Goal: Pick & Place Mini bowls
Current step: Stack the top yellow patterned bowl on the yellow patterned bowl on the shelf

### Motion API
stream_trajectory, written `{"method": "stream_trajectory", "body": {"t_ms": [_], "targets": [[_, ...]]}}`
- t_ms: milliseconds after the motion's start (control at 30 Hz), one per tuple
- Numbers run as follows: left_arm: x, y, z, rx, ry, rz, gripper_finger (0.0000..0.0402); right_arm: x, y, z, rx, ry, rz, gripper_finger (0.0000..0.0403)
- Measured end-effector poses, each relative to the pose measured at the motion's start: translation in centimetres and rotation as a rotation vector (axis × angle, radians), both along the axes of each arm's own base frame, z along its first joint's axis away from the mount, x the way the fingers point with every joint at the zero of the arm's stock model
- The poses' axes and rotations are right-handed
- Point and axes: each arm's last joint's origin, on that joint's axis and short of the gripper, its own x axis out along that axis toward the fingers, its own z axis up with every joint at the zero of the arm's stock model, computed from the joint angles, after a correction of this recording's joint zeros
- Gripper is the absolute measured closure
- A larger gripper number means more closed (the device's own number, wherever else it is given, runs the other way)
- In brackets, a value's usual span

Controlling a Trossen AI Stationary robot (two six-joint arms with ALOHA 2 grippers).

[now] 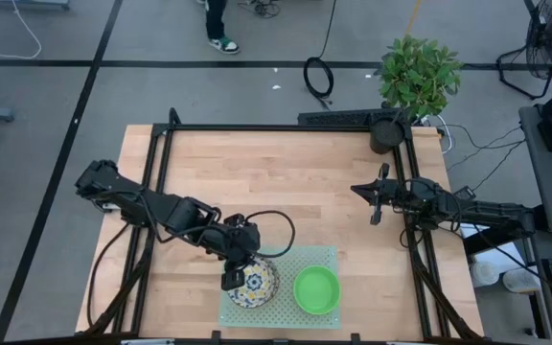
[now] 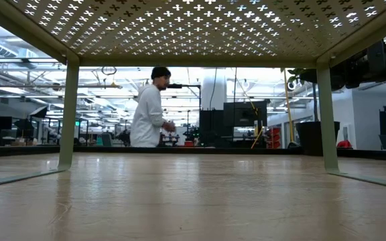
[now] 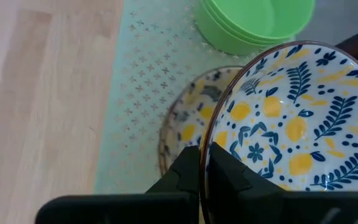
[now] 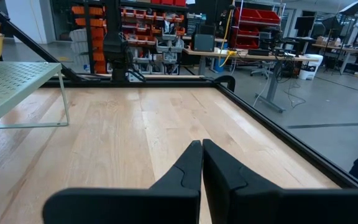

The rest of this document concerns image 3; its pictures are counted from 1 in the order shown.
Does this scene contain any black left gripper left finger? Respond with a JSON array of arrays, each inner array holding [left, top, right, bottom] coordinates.
[[35, 145, 201, 224]]

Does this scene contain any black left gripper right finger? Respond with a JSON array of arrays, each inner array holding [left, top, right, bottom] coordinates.
[[208, 142, 358, 224]]

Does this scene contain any lemon pattern yellow ceramic bowl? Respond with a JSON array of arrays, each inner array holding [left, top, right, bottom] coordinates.
[[199, 40, 358, 224], [157, 65, 245, 178]]

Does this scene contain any green plastic bowl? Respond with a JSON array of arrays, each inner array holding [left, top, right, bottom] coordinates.
[[193, 0, 295, 57], [201, 0, 316, 40], [199, 0, 304, 46]]

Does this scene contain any pale green perforated metal shelf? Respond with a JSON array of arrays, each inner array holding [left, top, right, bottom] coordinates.
[[93, 0, 295, 195]]

